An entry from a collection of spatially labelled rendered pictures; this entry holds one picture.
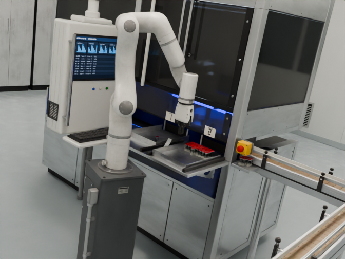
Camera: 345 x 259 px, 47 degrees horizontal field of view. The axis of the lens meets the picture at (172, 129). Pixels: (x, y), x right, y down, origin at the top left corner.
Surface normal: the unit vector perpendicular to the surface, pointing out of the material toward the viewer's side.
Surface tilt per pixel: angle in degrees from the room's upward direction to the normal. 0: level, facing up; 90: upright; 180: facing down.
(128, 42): 129
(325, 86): 90
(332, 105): 90
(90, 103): 90
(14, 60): 90
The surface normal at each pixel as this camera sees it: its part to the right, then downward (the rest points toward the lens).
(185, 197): -0.65, 0.11
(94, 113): 0.74, 0.30
